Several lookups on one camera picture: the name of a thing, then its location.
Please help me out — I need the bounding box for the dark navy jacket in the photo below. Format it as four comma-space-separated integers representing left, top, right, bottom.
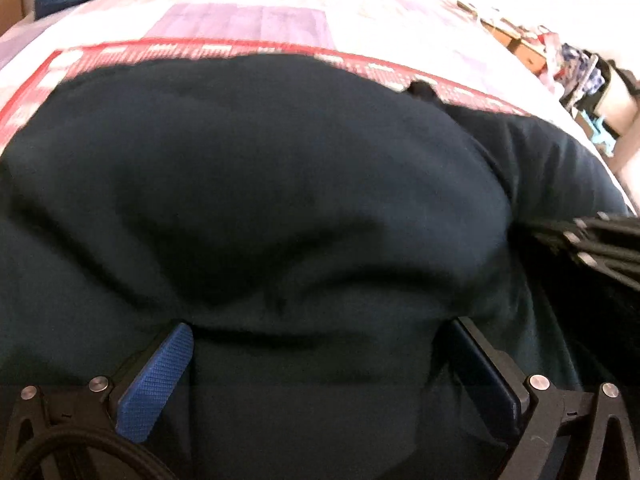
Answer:
0, 52, 636, 480

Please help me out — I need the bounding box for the black braided cable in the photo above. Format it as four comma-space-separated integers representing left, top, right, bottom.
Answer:
0, 427, 176, 480

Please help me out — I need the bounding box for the red patterned cloth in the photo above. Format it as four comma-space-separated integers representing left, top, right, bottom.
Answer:
0, 39, 531, 133

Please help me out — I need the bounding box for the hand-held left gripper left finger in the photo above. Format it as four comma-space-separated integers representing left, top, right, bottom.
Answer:
0, 322, 196, 480

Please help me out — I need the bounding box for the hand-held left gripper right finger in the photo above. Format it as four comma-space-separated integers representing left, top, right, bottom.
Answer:
447, 316, 640, 480

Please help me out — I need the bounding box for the white and purple bed sheet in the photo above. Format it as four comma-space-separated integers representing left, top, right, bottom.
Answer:
0, 0, 636, 211

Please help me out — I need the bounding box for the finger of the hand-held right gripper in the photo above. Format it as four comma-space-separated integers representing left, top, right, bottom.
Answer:
530, 212, 640, 248
537, 245, 640, 291

